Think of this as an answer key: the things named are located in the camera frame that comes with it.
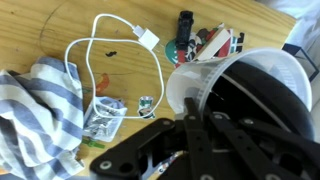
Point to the black toy car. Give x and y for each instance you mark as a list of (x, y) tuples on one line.
[(185, 22)]

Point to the pile of colourful stickers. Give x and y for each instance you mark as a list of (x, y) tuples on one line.
[(204, 44)]

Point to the translucent plastic container black lid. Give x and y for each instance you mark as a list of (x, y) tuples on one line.
[(265, 80)]

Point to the blue white striped cloth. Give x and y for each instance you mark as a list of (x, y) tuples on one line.
[(41, 121)]

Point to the green plastic piece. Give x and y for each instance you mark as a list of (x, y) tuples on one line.
[(92, 143)]

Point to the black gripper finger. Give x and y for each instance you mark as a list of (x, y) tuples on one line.
[(191, 109)]

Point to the small green white sticker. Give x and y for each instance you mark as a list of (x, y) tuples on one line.
[(145, 108)]

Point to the silver foil packet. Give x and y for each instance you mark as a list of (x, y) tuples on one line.
[(103, 118)]

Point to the orange sticker on table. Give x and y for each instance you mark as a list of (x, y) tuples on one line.
[(102, 83)]

